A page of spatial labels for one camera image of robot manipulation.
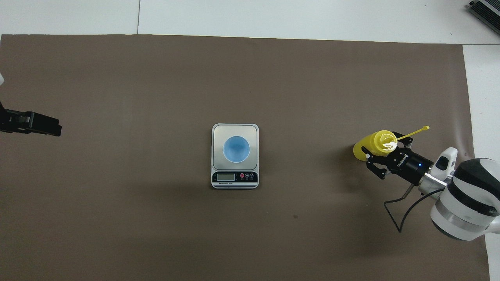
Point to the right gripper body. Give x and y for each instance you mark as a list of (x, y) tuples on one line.
[(410, 164)]

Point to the yellow squeeze bottle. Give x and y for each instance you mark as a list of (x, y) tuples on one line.
[(373, 144)]

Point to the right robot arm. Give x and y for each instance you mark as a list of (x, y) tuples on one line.
[(468, 195)]

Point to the blue cup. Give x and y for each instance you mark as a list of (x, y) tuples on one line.
[(236, 149)]

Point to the silver kitchen scale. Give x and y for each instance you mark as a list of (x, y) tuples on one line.
[(235, 175)]

